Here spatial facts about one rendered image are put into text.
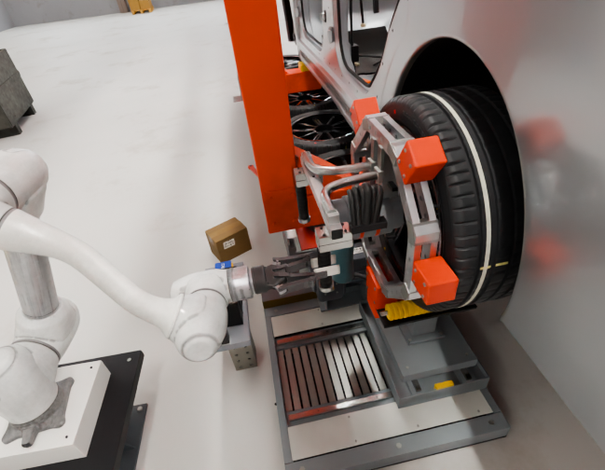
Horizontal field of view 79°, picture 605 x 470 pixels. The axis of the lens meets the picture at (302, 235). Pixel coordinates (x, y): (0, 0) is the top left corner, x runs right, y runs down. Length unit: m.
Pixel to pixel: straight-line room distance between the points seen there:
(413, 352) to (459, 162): 0.88
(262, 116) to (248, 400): 1.18
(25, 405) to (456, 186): 1.36
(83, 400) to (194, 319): 0.79
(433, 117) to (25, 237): 0.98
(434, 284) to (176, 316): 0.58
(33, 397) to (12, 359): 0.14
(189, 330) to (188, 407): 1.04
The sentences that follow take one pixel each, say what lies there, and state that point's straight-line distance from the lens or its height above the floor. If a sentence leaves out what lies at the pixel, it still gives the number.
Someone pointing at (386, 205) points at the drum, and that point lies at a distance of 1.11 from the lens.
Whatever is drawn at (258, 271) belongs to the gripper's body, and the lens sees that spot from 0.98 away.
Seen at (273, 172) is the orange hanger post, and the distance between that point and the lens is 1.51.
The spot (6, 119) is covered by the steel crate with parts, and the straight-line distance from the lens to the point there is 5.84.
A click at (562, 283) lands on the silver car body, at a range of 0.84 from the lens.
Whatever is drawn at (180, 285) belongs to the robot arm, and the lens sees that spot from 1.00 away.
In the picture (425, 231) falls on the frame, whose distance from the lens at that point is 0.92.
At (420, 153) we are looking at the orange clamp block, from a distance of 0.87.
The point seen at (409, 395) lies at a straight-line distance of 1.56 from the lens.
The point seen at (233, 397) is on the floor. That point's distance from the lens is 1.80.
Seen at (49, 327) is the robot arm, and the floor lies 0.63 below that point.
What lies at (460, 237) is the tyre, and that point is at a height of 0.96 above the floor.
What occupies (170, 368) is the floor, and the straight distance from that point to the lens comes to 1.98.
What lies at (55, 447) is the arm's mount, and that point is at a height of 0.39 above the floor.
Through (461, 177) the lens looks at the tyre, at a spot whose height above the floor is 1.08.
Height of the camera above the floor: 1.53
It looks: 38 degrees down
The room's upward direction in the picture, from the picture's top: 7 degrees counter-clockwise
